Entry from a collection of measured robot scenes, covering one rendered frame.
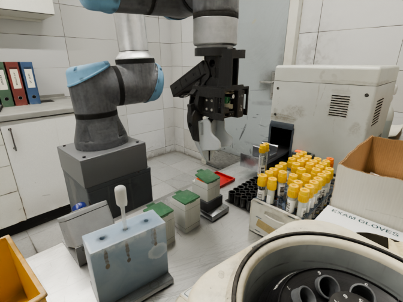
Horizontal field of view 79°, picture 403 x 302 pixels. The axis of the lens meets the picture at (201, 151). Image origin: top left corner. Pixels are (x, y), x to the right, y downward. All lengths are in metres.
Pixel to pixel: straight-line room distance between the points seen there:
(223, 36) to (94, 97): 0.42
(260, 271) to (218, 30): 0.34
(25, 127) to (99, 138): 1.32
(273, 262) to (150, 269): 0.17
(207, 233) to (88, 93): 0.47
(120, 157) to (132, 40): 0.33
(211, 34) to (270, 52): 1.88
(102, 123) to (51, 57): 1.96
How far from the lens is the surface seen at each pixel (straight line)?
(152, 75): 0.77
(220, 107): 0.42
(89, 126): 0.73
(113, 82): 0.73
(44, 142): 2.05
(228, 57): 0.41
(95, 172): 0.70
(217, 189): 0.53
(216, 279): 0.26
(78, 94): 0.73
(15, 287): 0.46
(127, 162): 0.73
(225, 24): 0.42
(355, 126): 0.75
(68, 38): 2.71
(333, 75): 0.76
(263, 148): 0.63
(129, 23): 0.77
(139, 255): 0.37
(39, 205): 2.20
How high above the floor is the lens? 1.19
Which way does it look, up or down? 20 degrees down
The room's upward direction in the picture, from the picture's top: straight up
